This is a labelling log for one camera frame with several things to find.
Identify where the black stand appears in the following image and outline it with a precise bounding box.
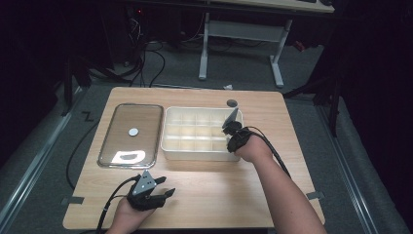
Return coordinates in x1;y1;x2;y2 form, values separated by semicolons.
59;53;132;117
282;61;347;138

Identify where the white compartment storage box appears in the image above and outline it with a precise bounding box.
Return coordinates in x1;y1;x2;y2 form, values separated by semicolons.
160;105;244;163

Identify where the person's right hand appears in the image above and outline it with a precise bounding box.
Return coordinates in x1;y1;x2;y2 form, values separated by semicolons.
233;134;275;164

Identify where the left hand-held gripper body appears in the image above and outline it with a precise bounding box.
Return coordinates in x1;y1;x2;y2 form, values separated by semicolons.
126;169;168;213

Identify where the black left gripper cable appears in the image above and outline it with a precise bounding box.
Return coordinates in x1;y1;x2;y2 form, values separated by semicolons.
94;175;142;234

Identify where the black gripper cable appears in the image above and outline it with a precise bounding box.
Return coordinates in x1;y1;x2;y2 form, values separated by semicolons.
247;125;292;179
94;175;142;234

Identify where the white metal desk frame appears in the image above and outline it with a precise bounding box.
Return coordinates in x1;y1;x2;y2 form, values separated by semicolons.
198;12;294;89

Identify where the clear plastic box lid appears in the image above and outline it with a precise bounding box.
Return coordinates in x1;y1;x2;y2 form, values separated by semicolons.
97;102;165;170

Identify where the metal floor rail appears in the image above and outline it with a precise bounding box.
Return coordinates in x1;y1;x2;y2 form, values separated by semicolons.
0;87;84;226
315;102;380;234

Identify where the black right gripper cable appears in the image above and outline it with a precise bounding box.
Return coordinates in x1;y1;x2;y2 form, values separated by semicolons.
247;125;292;179

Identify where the black floor cable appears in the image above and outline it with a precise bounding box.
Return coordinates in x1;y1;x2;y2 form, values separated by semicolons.
65;119;101;191

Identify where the grey tape piece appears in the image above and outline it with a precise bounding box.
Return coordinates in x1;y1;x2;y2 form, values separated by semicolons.
306;190;325;201
60;196;85;206

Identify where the bundle of black cables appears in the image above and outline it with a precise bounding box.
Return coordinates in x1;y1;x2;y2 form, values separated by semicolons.
125;6;208;88

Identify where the person's left hand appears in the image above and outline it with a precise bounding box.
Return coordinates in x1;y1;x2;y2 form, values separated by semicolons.
105;196;157;234

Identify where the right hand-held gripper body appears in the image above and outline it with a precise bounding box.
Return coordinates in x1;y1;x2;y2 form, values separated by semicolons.
221;107;253;154

